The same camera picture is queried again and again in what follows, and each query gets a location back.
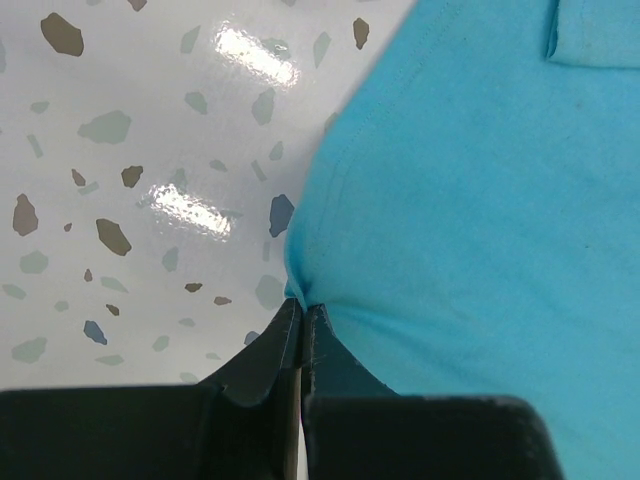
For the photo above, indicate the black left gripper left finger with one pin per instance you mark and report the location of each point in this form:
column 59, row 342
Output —
column 241, row 422

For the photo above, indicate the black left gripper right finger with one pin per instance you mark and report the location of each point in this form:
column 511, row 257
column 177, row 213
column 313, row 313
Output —
column 356, row 427

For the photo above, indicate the turquoise t shirt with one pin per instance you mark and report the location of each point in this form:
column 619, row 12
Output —
column 471, row 220

